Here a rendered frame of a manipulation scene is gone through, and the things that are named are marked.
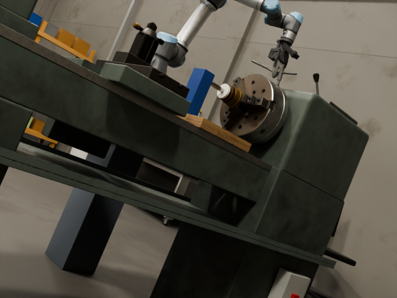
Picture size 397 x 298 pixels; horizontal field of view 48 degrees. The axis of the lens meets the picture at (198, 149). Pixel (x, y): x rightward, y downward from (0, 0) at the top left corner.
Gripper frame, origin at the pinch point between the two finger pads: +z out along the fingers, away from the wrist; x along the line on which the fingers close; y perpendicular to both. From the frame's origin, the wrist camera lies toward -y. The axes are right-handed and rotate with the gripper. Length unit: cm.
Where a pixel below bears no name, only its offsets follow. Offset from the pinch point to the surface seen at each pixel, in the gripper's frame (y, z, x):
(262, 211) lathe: -33, 67, 9
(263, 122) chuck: -26.6, 30.7, 23.0
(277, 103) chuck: -27.0, 20.0, 19.3
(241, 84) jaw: -7.4, 16.0, 26.0
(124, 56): -7, 33, 87
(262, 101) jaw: -25.4, 22.9, 27.5
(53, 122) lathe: 6, 66, 96
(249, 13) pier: 326, -178, -235
